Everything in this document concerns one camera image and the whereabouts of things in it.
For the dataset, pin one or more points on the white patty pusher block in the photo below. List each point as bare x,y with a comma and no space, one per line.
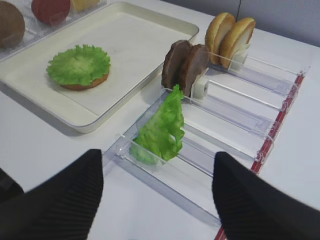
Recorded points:
199,88

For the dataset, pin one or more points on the white bun pusher block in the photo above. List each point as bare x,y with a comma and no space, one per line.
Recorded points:
238,60

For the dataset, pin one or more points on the green lettuce leaf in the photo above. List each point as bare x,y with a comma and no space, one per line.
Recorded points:
81,65
161,137

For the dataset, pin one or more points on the right bun top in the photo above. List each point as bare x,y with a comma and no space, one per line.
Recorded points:
239,35

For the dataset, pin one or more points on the clear acrylic right rack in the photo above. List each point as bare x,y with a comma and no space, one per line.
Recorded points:
241,115

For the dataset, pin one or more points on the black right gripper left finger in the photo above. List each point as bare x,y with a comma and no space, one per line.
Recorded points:
61,208

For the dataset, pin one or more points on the clear acrylic left rack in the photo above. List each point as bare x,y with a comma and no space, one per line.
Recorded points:
36,30

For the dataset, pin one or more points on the green lettuce leaf in rack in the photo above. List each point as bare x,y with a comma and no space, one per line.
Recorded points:
161,137

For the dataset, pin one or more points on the front yellow cheese slice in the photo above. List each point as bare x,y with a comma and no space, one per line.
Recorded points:
82,5

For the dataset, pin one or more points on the cream metal tray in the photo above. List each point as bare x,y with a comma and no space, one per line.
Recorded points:
130,50

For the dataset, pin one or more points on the left red tomato slice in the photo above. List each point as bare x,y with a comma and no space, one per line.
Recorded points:
51,12

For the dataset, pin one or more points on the clear acrylic rack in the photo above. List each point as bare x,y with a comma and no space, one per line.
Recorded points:
241,115
36,30

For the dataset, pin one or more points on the brown bun in left rack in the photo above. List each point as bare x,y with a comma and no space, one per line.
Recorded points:
12,25

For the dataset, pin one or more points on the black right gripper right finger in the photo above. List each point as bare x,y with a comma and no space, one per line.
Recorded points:
251,209

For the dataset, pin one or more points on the left bun top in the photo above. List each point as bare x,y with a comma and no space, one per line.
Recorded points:
216,32

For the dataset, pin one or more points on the right dark meat patty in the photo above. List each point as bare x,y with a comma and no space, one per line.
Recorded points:
195,63

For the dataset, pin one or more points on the left brown meat patty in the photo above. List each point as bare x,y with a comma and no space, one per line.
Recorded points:
174,59

